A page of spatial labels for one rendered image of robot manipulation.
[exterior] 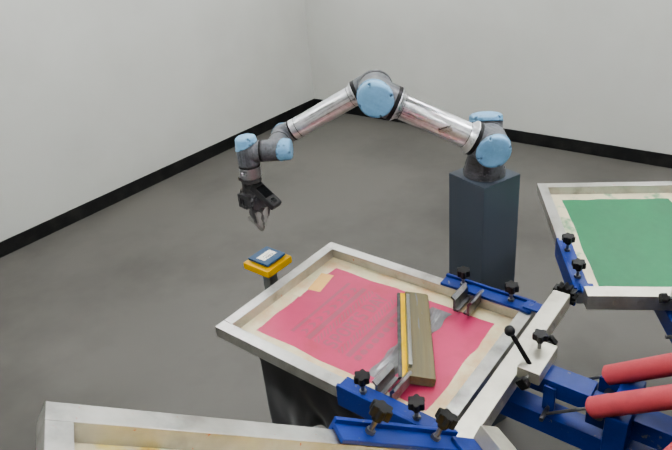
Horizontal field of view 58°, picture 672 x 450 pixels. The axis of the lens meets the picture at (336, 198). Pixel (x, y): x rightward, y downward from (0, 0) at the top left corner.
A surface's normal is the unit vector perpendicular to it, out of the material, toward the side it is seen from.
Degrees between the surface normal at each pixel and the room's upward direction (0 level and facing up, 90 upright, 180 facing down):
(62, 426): 32
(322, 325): 0
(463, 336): 0
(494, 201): 90
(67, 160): 90
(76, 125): 90
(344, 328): 0
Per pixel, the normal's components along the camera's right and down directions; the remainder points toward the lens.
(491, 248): 0.54, 0.34
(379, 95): -0.19, 0.40
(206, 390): -0.08, -0.89
